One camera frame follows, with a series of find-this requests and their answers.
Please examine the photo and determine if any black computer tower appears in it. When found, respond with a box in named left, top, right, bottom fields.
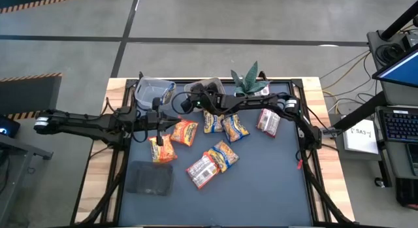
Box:
left=395, top=177, right=418, bottom=210

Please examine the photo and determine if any backlit black keyboard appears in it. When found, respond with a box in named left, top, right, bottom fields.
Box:
left=378, top=106, right=418, bottom=143

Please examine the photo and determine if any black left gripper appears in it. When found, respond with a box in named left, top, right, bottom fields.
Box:
left=143, top=97, right=181, bottom=146

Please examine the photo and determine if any white plastic bin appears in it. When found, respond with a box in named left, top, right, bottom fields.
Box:
left=184, top=76, right=226, bottom=113

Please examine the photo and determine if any snake plant in white pot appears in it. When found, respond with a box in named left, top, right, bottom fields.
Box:
left=230, top=60, right=272, bottom=98

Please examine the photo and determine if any white SA3 label sheet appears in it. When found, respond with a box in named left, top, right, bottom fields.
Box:
left=342, top=118, right=379, bottom=156

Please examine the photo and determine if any yellow floor cable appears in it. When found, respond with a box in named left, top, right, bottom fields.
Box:
left=319, top=50, right=373, bottom=99

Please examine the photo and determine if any black diagonal stand beam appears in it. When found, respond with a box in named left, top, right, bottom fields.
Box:
left=332, top=91, right=387, bottom=131

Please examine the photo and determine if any black tablet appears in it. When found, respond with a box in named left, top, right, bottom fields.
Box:
left=406, top=142, right=418, bottom=176

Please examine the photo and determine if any coiled black cable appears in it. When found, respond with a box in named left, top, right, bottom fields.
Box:
left=374, top=43, right=406, bottom=65

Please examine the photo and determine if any grey equipment cart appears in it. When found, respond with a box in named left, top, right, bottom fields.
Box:
left=366, top=30, right=418, bottom=176

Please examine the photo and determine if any dark grey plastic bin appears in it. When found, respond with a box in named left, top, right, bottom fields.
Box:
left=125, top=160, right=174, bottom=197

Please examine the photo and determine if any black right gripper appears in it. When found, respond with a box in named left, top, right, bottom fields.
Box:
left=181, top=82, right=229, bottom=115

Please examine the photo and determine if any grey metal desk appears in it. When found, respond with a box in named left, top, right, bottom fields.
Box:
left=0, top=133, right=54, bottom=227

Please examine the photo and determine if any monitor with blue screen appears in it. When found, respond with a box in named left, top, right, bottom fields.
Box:
left=372, top=44, right=418, bottom=89

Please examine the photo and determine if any clear plastic bin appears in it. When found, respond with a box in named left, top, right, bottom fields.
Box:
left=134, top=76, right=177, bottom=111

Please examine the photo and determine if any orange chicken ramen pack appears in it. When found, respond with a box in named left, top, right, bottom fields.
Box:
left=148, top=134, right=178, bottom=164
left=169, top=119, right=199, bottom=148

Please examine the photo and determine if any black pole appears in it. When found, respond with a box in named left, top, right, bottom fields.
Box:
left=379, top=1, right=418, bottom=42

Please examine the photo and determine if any black computer with blue light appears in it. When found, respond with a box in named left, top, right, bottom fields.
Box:
left=0, top=114, right=21, bottom=139

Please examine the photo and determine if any black table frame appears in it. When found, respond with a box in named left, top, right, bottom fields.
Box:
left=74, top=71, right=355, bottom=227

